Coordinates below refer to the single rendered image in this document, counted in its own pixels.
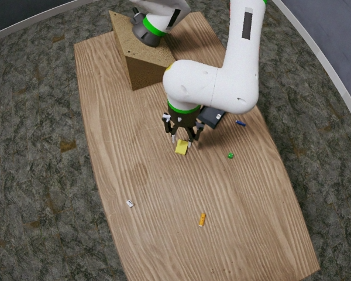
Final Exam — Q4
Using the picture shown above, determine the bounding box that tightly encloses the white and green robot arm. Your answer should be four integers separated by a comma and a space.
130, 0, 267, 122

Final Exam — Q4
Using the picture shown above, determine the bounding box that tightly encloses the black rack of bins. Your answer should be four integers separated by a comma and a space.
197, 105, 226, 129

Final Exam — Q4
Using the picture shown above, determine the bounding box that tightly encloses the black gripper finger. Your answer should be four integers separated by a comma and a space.
185, 121, 205, 148
162, 112, 179, 143

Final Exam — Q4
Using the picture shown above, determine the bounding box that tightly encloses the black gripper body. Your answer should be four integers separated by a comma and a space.
170, 117, 197, 128

